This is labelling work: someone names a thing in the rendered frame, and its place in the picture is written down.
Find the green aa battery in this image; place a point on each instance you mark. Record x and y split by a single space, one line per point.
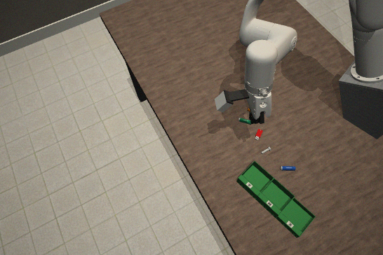
244 121

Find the red usb stick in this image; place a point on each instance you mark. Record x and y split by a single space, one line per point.
258 135

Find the blue battery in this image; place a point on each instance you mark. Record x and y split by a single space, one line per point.
292 168

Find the green bin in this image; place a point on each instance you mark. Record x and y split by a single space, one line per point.
276 199

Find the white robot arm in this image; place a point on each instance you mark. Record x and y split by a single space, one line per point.
268 43

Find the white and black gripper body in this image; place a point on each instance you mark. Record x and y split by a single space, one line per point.
258 104

